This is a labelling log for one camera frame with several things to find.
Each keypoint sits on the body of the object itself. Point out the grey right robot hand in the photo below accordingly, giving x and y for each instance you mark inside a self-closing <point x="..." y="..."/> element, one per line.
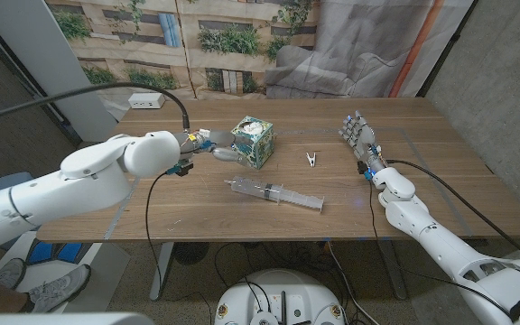
<point x="364" y="140"/>

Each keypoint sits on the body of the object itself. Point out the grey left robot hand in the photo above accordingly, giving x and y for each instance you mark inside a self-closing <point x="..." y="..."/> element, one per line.
<point x="221" y="139"/>

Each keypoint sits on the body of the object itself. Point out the large clear plastic syringe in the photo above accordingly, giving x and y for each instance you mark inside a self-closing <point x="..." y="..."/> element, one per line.
<point x="260" y="188"/>

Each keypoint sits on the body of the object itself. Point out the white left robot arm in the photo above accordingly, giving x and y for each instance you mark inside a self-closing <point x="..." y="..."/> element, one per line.
<point x="84" y="180"/>

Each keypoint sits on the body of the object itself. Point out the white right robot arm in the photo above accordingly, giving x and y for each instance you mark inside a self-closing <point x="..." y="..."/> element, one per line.
<point x="445" y="253"/>

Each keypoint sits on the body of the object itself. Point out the white tissue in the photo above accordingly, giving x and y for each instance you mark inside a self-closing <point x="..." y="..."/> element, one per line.
<point x="252" y="127"/>

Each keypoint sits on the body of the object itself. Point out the teal leaf print tissue box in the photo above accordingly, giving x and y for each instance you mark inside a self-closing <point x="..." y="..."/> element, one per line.
<point x="260" y="144"/>

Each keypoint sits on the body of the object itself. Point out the white clothespin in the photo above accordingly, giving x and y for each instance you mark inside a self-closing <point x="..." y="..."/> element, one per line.
<point x="310" y="159"/>

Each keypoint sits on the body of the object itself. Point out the dark round floor device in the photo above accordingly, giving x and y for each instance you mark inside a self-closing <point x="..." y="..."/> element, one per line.
<point x="191" y="253"/>

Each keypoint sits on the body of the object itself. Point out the white table leg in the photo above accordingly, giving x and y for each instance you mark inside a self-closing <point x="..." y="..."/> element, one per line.
<point x="160" y="275"/>
<point x="393" y="271"/>

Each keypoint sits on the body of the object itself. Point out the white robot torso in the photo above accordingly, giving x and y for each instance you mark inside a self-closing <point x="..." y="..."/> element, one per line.
<point x="278" y="289"/>

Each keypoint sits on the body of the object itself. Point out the blue floor pad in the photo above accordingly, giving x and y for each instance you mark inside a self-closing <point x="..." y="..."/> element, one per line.
<point x="57" y="252"/>

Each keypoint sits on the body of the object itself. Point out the right wrist camera blue mount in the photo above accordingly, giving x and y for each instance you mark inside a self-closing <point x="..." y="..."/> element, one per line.
<point x="366" y="171"/>

